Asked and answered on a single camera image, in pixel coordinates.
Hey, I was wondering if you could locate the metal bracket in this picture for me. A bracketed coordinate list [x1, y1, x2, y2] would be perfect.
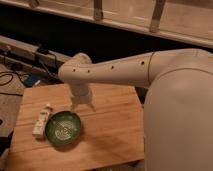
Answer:
[93, 0, 103, 21]
[149, 0, 166, 33]

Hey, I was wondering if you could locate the metal bracket right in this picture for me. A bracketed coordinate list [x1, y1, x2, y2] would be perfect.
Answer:
[149, 0, 166, 33]

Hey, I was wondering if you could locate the white plastic bottle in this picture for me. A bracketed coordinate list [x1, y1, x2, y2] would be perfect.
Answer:
[32, 103, 53, 139]

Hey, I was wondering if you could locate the green ceramic bowl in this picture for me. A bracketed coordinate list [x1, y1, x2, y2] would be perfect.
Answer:
[45, 111, 82, 146]

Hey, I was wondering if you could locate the black power adapter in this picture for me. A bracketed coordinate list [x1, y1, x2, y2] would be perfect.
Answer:
[36, 47, 50, 55]

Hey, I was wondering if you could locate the metal bracket left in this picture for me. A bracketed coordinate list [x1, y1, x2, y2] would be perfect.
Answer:
[93, 0, 103, 21]

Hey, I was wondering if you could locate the black cable on floor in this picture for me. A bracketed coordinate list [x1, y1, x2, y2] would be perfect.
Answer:
[0, 71, 29, 98]

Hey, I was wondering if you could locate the blue box on floor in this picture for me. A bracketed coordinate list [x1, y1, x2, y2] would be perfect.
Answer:
[24, 75, 40, 87]

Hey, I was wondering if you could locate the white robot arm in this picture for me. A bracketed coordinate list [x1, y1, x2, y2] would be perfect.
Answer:
[58, 48, 213, 171]

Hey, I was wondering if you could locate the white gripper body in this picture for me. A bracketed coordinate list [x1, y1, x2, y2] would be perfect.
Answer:
[69, 84, 92, 104]

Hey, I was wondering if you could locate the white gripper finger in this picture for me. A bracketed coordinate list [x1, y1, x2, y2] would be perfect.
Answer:
[87, 103, 96, 112]
[70, 104, 76, 111]

